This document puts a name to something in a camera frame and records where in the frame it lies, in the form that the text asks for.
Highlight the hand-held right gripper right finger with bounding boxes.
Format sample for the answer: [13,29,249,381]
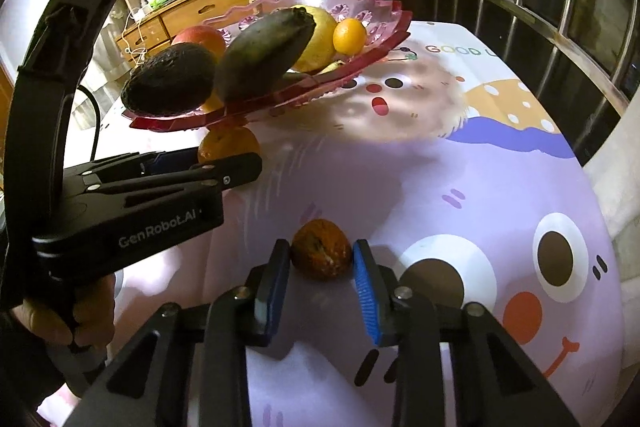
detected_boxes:
[351,238,583,427]

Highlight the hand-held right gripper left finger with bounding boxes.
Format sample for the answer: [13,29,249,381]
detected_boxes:
[60,238,293,427]

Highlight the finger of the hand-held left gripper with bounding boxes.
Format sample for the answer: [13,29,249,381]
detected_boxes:
[82,152,263,208]
[65,146,201,182]

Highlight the shrivelled orange fruit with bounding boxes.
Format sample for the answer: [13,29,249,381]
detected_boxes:
[291,219,352,281]

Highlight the dark avocado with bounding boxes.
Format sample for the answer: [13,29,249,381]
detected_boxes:
[121,43,217,116]

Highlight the red apple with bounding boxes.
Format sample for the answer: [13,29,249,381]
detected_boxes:
[171,25,228,62]

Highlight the yellow apple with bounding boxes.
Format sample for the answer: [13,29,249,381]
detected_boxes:
[289,6,338,74]

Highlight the small oval orange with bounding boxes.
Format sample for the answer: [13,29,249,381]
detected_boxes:
[332,18,367,56]

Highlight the pink plastic bowl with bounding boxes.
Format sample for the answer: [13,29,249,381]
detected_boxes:
[122,0,413,135]

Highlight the person's left forearm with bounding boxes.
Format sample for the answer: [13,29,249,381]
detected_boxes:
[0,312,108,408]

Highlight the person's left hand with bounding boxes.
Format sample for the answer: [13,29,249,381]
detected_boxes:
[10,279,117,350]

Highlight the cartoon printed tablecloth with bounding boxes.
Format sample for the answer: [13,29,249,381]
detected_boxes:
[40,19,626,427]

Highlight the wooden cabinet with shelves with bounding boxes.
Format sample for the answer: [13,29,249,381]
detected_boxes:
[115,0,328,58]

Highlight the metal window bars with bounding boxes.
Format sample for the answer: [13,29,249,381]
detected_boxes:
[420,0,640,108]

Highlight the black cable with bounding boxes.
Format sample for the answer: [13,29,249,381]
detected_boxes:
[75,84,101,162]

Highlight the white charger cable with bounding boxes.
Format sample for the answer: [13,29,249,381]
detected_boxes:
[122,7,151,62]

